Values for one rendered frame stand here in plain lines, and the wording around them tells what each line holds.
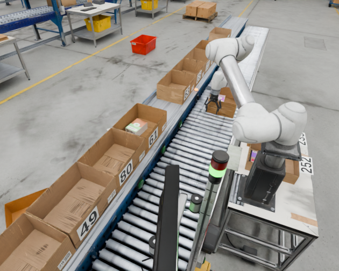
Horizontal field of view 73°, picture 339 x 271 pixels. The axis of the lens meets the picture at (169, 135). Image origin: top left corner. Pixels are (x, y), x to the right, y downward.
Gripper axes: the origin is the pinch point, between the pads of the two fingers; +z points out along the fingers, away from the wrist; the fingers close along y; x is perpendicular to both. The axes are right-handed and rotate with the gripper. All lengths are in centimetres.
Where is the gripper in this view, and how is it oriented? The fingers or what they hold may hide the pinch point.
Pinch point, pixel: (211, 111)
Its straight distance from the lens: 235.5
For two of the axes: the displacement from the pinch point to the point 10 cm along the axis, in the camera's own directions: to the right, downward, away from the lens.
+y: 9.2, 2.9, -2.8
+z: -0.4, 7.6, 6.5
